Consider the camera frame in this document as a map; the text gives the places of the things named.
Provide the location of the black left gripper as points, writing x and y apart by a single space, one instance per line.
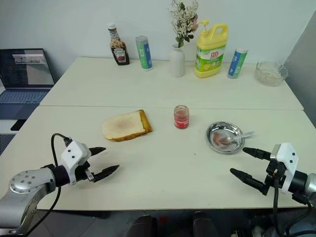
81 172

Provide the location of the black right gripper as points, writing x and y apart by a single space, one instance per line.
274 171

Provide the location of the slice of white bread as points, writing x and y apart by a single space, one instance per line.
122 126

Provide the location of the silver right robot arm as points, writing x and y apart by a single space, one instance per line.
300 181

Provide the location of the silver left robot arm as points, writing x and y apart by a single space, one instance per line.
22 182

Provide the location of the small glass jam jar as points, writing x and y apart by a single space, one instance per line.
180 118

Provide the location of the metal spoon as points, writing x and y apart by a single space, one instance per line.
228 140

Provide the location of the round metal plate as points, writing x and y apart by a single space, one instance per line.
217 145

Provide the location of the clear glass bowl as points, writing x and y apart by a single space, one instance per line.
270 74

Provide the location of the black floor mat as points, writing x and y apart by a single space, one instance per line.
6 144

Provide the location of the grey roll with blue-green label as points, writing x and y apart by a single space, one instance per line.
144 54
237 64

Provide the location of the grey partition panel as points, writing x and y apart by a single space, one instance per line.
302 69

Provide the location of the ketchup bottle with white cap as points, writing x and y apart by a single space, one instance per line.
119 53

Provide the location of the open blue laptop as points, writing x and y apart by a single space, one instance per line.
24 71

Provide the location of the yellow detergent pump bottle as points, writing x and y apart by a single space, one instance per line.
209 56

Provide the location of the white ceramic vase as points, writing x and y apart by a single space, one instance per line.
177 63

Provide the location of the dried flower bouquet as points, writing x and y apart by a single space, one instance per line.
182 22

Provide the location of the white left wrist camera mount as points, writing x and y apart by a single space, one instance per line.
74 154

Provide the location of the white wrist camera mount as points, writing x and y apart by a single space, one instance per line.
74 154
287 155

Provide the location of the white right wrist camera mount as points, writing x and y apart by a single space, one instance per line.
287 155

